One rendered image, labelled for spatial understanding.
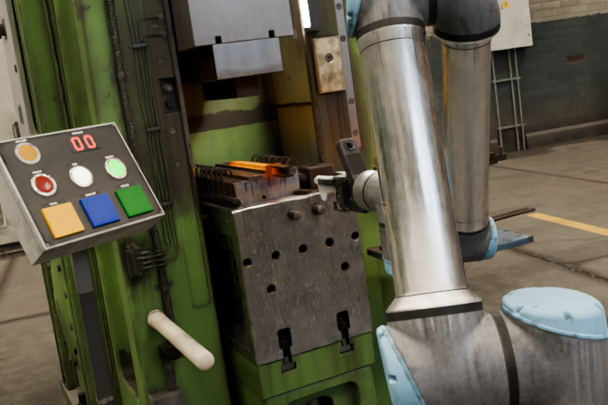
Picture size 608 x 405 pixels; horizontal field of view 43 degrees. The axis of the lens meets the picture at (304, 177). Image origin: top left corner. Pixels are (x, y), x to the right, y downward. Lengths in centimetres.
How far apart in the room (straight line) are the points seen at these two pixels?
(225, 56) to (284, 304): 71
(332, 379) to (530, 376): 122
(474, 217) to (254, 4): 95
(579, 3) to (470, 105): 855
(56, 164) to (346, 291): 92
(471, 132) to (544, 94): 817
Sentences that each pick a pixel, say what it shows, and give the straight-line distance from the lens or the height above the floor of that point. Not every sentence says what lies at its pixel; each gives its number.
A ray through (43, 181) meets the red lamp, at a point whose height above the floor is 110.
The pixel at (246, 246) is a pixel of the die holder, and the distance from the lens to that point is 211.
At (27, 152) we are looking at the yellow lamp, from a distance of 185.
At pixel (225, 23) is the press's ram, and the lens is 215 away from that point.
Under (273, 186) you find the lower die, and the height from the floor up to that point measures 95.
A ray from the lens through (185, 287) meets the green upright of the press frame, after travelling 229.
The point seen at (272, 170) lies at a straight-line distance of 217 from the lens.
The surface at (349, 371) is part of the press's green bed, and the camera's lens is 235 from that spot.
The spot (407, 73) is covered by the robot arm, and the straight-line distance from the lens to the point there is 123.
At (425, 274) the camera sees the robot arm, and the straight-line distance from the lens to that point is 118.
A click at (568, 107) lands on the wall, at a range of 980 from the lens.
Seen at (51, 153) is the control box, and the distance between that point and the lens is 188.
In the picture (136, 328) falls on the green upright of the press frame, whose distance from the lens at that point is 228.
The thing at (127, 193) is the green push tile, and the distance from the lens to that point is 190.
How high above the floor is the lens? 126
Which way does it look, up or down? 8 degrees down
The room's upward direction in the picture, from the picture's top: 8 degrees counter-clockwise
